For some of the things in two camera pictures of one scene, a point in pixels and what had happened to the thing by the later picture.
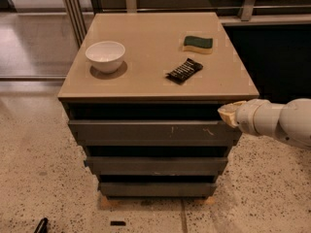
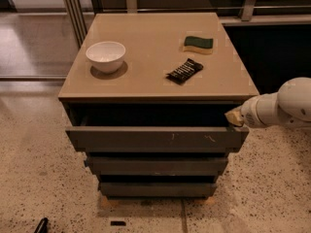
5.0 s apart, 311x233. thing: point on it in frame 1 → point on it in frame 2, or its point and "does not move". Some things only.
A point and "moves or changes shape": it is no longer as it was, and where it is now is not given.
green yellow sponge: x=197 y=44 does not move
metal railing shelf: x=284 y=3 does not move
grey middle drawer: x=155 y=165 does not move
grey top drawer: x=153 y=133 moves or changes shape
